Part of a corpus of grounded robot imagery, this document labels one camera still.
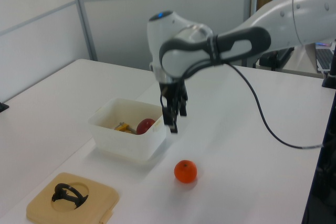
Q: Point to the black camera stand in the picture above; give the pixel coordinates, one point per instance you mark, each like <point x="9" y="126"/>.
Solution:
<point x="323" y="182"/>

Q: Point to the red toy apple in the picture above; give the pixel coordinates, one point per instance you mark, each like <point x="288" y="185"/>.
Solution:
<point x="145" y="126"/>

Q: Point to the grey laptop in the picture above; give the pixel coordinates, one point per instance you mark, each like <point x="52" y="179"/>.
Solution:
<point x="324" y="58"/>

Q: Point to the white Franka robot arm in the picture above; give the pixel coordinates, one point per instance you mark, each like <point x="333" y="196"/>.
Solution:
<point x="275" y="19"/>

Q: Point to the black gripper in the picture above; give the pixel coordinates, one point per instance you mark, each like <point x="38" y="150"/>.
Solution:
<point x="170" y="89"/>

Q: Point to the black desk equipment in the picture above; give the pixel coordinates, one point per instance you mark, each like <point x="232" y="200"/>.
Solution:
<point x="273" y="59"/>

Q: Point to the orange toy mandarin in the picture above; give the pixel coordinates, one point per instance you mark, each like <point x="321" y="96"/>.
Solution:
<point x="185" y="171"/>

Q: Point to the beige plastic lid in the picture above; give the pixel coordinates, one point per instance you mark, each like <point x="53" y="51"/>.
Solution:
<point x="39" y="208"/>

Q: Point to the black table clamp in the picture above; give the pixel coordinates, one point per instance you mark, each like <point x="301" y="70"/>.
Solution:
<point x="3" y="107"/>

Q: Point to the large yellow C-clamp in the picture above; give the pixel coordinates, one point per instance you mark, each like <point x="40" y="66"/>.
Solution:
<point x="122" y="127"/>

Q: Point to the white plastic container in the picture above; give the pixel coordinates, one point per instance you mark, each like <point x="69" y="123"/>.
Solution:
<point x="126" y="145"/>

